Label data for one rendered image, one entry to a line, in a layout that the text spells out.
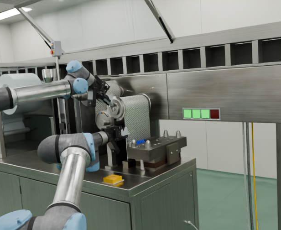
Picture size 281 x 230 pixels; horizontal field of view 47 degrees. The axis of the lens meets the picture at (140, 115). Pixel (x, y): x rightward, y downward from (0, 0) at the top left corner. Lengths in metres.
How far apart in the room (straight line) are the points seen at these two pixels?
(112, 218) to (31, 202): 0.74
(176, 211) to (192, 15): 3.23
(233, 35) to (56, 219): 1.33
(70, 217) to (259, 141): 3.59
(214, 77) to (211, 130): 2.72
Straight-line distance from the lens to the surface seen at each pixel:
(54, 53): 2.32
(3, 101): 1.45
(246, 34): 1.85
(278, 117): 1.80
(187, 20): 4.71
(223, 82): 1.89
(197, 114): 1.97
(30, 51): 7.38
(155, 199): 1.77
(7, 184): 2.53
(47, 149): 1.32
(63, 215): 1.01
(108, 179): 1.68
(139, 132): 2.00
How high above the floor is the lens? 1.42
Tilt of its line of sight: 7 degrees down
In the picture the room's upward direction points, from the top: 4 degrees counter-clockwise
